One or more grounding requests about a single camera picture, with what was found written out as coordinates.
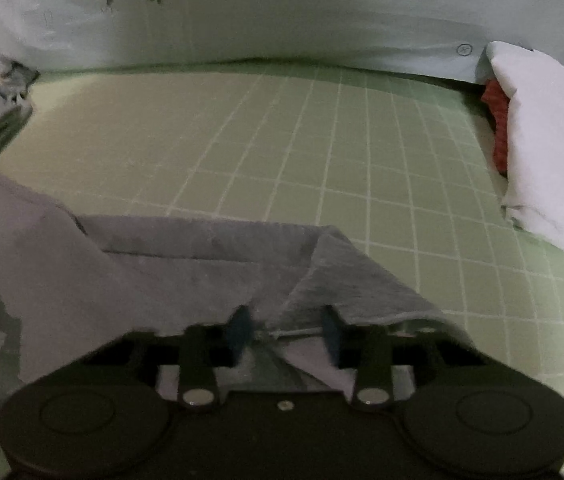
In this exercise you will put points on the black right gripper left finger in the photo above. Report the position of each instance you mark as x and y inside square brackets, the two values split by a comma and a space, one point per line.
[206, 348]

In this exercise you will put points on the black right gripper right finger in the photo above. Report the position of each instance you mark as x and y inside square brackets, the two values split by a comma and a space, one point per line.
[366, 350]

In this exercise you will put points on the grey sweatpants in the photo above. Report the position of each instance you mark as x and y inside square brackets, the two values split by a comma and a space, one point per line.
[69, 284]

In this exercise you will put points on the white folded garment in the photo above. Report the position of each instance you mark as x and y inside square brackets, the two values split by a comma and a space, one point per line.
[534, 83]

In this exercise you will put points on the red garment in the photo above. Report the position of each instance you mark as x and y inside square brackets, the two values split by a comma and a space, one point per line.
[497, 104]

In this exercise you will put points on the blue denim jeans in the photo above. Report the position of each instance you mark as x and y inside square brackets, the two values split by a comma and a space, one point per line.
[15, 105]

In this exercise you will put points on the light blue carrot print sheet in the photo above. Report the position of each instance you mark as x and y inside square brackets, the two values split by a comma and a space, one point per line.
[437, 38]

